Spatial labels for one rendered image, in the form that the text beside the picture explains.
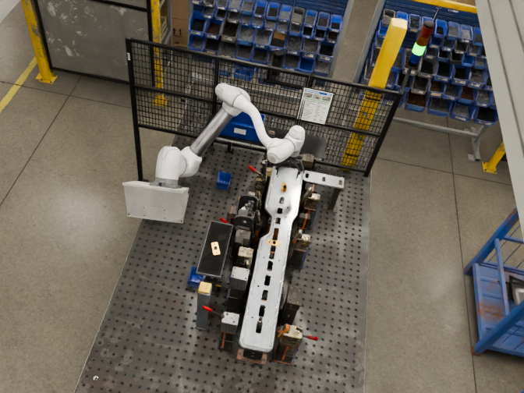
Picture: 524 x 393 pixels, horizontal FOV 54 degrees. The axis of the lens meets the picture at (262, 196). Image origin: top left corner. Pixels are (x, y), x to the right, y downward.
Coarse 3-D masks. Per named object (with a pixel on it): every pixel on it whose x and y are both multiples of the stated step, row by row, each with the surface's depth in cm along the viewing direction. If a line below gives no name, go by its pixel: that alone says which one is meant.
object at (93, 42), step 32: (32, 0) 473; (64, 0) 466; (96, 0) 460; (128, 0) 455; (64, 32) 493; (96, 32) 486; (128, 32) 481; (160, 32) 476; (64, 64) 523; (96, 64) 517; (160, 96) 531
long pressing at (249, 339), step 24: (288, 168) 366; (288, 192) 352; (288, 216) 339; (264, 240) 325; (288, 240) 327; (264, 264) 314; (264, 288) 304; (264, 312) 294; (240, 336) 283; (264, 336) 285
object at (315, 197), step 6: (306, 198) 347; (312, 198) 346; (318, 198) 346; (306, 204) 351; (312, 204) 351; (318, 204) 352; (306, 210) 356; (312, 210) 354; (312, 216) 361; (312, 222) 368
